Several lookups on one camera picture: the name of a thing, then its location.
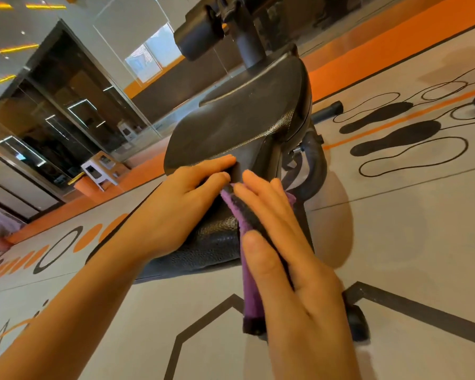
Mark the person's right hand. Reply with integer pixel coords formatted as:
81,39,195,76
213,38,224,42
233,169,362,380

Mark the person's left hand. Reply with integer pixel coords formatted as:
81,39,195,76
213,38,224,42
121,154,238,274

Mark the purple cleaning cloth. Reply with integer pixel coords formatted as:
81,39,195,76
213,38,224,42
220,183,298,338

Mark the black padded bench seat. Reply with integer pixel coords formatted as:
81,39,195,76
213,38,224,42
136,46,314,282

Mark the person's left forearm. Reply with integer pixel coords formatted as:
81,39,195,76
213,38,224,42
0,232,140,380

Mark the white kiosk machine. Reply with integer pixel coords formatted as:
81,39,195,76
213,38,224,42
116,119,138,142

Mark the white step stool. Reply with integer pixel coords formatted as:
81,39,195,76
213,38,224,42
80,150,122,193

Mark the black bench foot wheel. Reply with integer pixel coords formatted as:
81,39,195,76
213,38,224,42
345,304,371,343

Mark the window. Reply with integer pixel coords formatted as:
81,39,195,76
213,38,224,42
124,23,175,84

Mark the dark glass door front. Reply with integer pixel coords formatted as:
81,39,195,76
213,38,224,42
0,19,161,194

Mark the white roller blind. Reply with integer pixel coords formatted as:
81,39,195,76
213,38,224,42
93,0,172,60

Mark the black bench handle bar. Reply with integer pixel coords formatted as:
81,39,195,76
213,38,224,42
312,100,344,125

